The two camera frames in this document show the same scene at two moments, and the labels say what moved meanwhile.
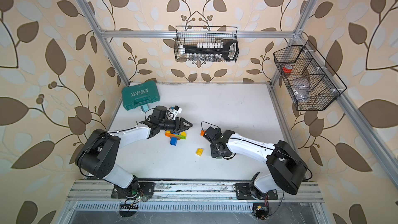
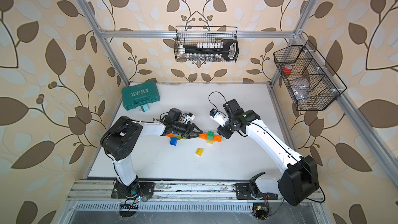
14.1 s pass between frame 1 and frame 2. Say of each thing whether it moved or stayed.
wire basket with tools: stayed
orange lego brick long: stayed
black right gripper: moved
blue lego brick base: stayed
